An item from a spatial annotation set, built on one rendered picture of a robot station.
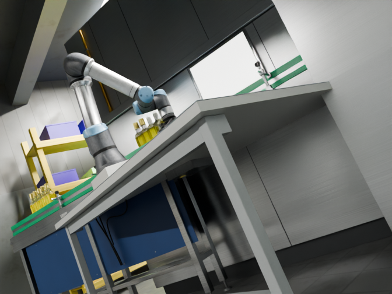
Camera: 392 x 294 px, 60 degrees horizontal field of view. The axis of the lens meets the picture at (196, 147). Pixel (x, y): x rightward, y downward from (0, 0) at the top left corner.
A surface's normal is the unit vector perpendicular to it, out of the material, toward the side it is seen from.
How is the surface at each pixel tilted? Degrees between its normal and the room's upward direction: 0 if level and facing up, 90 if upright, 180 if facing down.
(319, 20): 90
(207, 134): 90
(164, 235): 90
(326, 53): 90
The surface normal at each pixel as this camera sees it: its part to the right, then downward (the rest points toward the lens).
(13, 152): 0.55, -0.38
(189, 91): -0.52, 0.06
